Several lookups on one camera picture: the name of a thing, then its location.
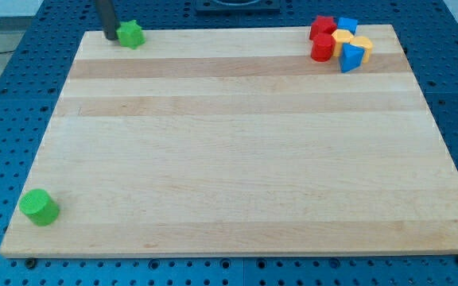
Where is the green star block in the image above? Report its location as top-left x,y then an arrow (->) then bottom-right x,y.
116,20 -> 146,49

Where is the red star block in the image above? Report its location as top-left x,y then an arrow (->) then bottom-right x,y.
309,15 -> 337,41

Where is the wooden board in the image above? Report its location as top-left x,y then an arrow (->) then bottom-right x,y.
0,25 -> 458,258

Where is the red cylinder block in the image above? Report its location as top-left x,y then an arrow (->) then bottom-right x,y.
310,33 -> 336,62

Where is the blue triangular prism block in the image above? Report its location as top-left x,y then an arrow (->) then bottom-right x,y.
339,43 -> 365,73

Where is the yellow hexagon block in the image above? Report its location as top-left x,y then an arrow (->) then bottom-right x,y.
332,29 -> 354,57

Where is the blue cube block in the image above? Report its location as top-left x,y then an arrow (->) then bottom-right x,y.
337,17 -> 359,35

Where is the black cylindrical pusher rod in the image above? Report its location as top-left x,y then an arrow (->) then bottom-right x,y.
95,0 -> 120,41

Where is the green cylinder block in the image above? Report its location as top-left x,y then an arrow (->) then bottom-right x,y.
18,188 -> 60,226

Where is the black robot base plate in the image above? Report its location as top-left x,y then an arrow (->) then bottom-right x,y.
194,0 -> 281,12

